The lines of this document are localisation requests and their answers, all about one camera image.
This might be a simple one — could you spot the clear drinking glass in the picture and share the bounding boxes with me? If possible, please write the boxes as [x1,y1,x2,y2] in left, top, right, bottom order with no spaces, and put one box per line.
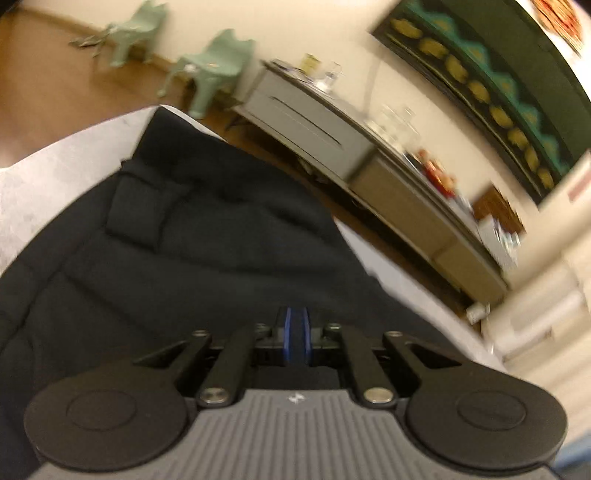
[316,61,343,92]

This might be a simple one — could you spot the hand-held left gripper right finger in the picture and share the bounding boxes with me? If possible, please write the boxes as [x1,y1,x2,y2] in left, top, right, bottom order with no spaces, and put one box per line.
[298,307,462,409]

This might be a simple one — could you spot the black pants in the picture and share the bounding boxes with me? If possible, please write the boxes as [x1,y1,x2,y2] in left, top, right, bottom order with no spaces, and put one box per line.
[0,105,458,480]

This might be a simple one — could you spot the wooden box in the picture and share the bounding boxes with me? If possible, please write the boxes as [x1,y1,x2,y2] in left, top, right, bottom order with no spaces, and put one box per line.
[473,185,526,234]

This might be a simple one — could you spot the clear glass jars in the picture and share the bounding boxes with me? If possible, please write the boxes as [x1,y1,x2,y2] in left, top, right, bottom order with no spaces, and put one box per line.
[369,104,422,145]

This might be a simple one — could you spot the green plastic chair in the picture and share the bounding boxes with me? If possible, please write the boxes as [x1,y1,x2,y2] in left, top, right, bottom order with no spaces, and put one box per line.
[99,0,169,68]
[157,28,257,118]

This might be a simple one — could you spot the red hanging decoration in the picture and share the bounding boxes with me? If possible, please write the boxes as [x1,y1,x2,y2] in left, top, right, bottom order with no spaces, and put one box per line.
[526,0,585,45]

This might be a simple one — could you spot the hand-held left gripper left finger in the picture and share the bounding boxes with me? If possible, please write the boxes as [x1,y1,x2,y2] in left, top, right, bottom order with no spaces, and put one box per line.
[131,307,296,409]

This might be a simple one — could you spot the small green floor object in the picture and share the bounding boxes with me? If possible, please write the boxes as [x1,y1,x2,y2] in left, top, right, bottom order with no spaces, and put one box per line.
[68,30,112,57]

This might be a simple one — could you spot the dark green wall painting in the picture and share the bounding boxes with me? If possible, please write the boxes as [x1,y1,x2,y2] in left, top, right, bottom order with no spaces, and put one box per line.
[369,0,591,213]

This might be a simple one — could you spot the white box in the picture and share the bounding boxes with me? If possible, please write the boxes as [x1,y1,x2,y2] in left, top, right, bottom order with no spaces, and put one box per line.
[478,217,523,271]

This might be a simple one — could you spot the long sideboard cabinet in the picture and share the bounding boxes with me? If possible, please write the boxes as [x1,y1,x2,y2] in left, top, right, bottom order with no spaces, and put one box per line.
[233,58,513,305]

